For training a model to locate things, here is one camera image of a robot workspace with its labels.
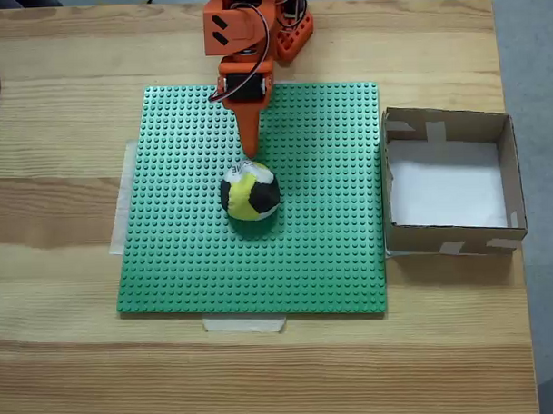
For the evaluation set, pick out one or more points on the yellow black white ball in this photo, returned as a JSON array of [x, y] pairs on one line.
[[249, 194]]

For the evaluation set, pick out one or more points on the brown cardboard box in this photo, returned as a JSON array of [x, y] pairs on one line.
[[459, 241]]

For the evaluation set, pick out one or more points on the green studded baseplate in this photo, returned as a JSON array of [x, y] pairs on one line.
[[192, 264]]

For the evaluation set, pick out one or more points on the masking tape strip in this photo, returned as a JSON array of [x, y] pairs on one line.
[[244, 325], [120, 221]]

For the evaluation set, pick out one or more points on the white paper sheet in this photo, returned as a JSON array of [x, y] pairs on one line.
[[444, 187]]

